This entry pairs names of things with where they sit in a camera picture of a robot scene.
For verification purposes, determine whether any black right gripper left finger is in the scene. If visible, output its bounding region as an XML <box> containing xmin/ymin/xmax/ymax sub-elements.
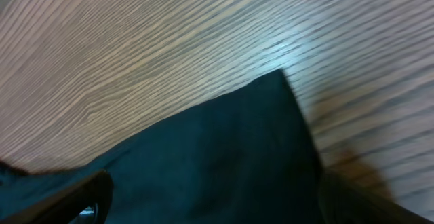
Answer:
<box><xmin>1</xmin><ymin>170</ymin><xmax>113</xmax><ymax>224</ymax></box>

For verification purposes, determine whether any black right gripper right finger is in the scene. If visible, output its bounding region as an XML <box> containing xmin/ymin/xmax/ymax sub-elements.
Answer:
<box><xmin>318</xmin><ymin>172</ymin><xmax>433</xmax><ymax>224</ymax></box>

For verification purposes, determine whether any black t-shirt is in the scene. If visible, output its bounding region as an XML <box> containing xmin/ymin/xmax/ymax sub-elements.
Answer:
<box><xmin>1</xmin><ymin>70</ymin><xmax>322</xmax><ymax>223</ymax></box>

